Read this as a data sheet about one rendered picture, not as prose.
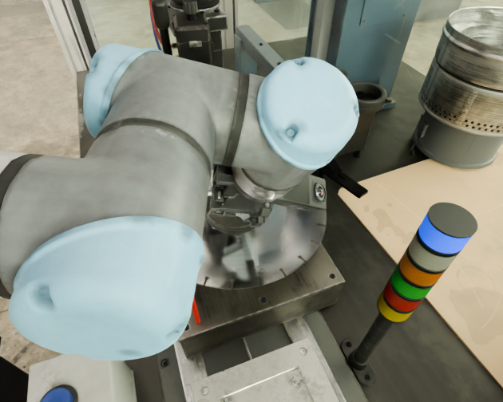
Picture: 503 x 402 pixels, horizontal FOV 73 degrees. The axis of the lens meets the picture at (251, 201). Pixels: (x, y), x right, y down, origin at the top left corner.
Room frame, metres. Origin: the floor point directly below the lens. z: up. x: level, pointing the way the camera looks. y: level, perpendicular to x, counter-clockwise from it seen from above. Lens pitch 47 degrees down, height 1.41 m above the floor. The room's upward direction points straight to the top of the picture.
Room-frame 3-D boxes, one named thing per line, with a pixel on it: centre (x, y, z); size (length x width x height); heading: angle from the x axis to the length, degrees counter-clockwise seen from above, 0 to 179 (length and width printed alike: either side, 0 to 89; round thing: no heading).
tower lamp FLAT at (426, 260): (0.22, -0.20, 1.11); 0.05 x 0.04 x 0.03; 110
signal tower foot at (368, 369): (0.22, -0.20, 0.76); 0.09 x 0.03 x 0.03; 20
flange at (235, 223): (0.42, 0.03, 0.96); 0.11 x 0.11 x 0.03
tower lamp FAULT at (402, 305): (0.22, -0.20, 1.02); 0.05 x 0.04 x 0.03; 110
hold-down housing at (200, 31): (0.48, 0.08, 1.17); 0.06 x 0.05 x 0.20; 11
